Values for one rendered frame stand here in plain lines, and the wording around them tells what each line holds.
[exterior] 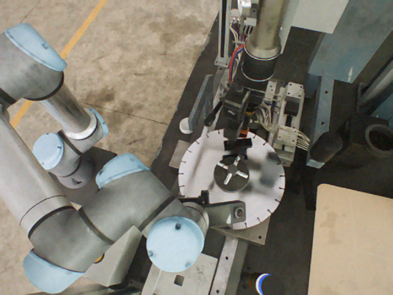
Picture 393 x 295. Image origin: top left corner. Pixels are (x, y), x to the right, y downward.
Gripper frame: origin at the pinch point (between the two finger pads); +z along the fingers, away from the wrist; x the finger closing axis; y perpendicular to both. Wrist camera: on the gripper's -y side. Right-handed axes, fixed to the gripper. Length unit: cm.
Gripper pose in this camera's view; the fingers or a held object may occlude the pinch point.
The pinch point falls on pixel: (209, 203)
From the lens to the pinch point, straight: 69.1
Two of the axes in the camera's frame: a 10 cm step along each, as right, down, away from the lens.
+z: 1.1, 0.4, 9.9
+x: 0.4, 10.0, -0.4
